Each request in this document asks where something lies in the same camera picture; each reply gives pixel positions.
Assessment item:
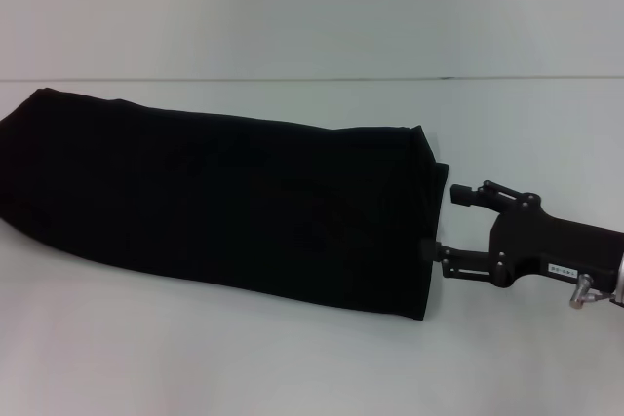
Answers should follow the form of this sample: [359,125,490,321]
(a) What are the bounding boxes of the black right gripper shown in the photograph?
[420,179,624,296]

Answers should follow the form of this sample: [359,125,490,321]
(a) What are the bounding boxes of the black t-shirt with white print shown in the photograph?
[0,87,450,338]

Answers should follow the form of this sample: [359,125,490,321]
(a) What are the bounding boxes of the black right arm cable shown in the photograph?
[568,273,624,311]

